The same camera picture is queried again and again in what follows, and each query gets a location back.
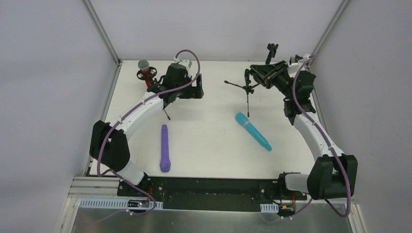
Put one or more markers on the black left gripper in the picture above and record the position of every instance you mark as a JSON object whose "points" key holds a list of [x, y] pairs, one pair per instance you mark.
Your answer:
{"points": [[157, 87]]}

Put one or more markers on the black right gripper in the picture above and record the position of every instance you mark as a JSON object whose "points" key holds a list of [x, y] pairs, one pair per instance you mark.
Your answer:
{"points": [[268, 74]]}

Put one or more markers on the black tripod clip stand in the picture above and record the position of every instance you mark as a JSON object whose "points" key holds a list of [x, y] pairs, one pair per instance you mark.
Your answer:
{"points": [[248, 88]]}

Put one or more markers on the black round-base mic stand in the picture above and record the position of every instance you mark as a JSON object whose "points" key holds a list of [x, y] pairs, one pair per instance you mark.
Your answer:
{"points": [[272, 48]]}

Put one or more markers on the teal toy microphone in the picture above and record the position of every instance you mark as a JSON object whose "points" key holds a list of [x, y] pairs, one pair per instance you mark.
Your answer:
{"points": [[252, 130]]}

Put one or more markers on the red glitter microphone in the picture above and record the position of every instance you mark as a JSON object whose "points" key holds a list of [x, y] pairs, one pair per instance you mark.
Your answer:
{"points": [[145, 72]]}

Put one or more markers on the purple toy microphone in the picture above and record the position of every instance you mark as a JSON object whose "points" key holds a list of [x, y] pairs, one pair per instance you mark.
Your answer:
{"points": [[165, 163]]}

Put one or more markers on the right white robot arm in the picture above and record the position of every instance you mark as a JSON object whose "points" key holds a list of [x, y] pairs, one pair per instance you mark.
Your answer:
{"points": [[334, 172]]}

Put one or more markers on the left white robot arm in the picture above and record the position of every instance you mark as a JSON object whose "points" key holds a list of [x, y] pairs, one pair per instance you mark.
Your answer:
{"points": [[109, 140]]}

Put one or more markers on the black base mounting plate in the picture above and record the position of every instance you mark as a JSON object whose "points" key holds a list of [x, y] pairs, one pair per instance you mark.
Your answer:
{"points": [[213, 194]]}

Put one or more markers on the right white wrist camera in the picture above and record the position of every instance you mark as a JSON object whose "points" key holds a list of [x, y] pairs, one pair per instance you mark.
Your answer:
{"points": [[297, 60]]}

